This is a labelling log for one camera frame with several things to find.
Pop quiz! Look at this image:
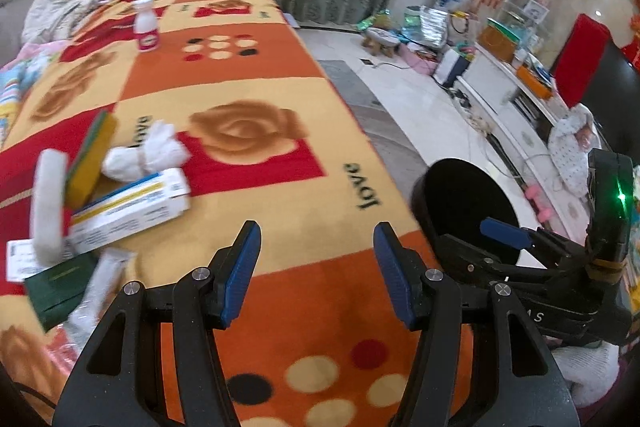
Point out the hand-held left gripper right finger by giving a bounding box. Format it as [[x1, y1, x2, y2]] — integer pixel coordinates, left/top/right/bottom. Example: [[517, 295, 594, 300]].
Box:
[[373, 222, 581, 427]]

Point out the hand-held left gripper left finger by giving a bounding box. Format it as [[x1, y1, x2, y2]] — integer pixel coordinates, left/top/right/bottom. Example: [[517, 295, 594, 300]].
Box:
[[52, 220, 262, 427]]

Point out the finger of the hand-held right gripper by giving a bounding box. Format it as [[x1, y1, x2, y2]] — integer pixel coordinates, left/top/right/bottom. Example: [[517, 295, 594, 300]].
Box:
[[437, 233, 566, 295], [480, 217, 588, 265]]

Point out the round black bin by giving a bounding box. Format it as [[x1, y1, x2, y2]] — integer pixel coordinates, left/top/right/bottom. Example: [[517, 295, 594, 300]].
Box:
[[410, 158, 521, 278]]

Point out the white tissue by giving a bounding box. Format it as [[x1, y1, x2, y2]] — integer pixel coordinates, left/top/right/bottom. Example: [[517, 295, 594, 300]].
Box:
[[102, 119, 192, 182]]

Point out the green and yellow sponge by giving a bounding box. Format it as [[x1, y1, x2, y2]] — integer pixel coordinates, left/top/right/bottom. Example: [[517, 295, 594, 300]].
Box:
[[65, 109, 119, 210]]

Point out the pink dumbbell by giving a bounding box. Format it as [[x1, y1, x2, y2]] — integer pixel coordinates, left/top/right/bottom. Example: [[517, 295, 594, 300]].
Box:
[[525, 187, 553, 218]]

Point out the white polka dot cloth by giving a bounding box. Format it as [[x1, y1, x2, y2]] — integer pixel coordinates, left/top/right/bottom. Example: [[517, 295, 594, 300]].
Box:
[[547, 104, 598, 198]]

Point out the black television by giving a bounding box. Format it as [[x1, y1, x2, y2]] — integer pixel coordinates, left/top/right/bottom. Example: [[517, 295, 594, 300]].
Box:
[[565, 39, 640, 158]]

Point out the white power strip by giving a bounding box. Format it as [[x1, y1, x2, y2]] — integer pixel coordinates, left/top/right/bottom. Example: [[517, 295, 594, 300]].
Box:
[[465, 107, 493, 135]]

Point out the blue yellow white medicine box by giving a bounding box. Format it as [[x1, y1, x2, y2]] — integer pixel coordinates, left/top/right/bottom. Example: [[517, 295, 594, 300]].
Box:
[[65, 167, 192, 255]]

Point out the white plastic wrapper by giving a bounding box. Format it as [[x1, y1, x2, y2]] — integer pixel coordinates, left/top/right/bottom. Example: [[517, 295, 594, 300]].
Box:
[[65, 249, 138, 353]]

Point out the orange box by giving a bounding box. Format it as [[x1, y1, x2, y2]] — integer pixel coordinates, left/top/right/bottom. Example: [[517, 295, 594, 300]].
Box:
[[515, 64, 553, 100]]

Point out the red cloth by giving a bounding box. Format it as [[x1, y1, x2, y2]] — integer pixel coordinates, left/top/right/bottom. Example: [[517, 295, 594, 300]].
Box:
[[552, 13, 612, 110]]

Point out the white TV cabinet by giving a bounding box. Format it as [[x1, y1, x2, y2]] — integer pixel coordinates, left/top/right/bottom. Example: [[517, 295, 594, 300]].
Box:
[[455, 42, 571, 188]]

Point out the white and black appliance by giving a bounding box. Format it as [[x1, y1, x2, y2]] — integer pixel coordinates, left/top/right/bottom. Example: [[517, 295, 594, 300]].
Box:
[[432, 49, 473, 88]]

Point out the rose printed blanket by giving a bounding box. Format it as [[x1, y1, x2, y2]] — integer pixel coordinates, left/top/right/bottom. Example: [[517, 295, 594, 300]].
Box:
[[0, 0, 476, 427]]

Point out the dark green box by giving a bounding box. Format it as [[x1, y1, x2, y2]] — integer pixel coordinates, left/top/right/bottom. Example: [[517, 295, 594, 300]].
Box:
[[23, 252, 100, 333]]

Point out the brown box with green lid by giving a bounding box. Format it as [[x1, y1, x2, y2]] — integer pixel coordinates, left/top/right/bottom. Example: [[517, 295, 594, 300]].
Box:
[[477, 18, 518, 62]]

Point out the pink plastic packet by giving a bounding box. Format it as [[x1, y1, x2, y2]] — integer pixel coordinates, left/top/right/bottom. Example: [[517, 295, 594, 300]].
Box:
[[45, 327, 91, 378]]

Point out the white foam block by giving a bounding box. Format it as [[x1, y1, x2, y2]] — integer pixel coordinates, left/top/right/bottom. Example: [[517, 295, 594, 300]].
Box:
[[30, 149, 69, 268]]

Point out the silver foil bag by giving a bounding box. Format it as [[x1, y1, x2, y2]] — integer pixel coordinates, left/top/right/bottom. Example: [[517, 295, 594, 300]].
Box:
[[417, 5, 449, 50]]

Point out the small white barcode box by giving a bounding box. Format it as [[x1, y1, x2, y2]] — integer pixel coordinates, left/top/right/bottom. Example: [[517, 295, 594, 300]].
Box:
[[6, 239, 51, 283]]

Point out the small round stool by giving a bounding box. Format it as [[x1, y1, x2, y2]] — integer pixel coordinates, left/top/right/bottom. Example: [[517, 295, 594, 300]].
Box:
[[362, 27, 401, 58]]

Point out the white bottle with pink label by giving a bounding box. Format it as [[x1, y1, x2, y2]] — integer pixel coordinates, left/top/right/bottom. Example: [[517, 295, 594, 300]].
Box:
[[133, 0, 161, 54]]

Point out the colourful striped blanket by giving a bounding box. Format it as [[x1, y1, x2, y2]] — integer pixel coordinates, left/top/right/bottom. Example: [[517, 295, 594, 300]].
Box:
[[0, 42, 71, 148]]

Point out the black cable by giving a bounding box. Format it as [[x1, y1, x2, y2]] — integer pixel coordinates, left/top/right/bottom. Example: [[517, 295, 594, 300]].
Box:
[[10, 383, 57, 412]]

